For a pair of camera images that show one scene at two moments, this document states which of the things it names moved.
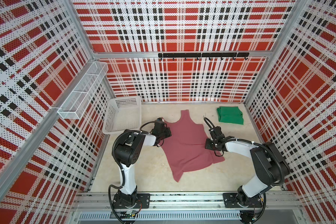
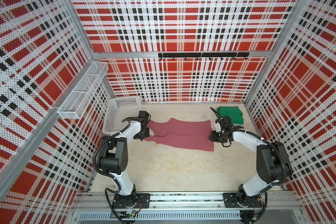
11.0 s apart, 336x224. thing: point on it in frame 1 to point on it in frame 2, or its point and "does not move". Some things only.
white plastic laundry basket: (122, 113) does not move
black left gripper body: (165, 133) to (143, 134)
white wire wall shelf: (77, 102) does not move
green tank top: (232, 115) does not move
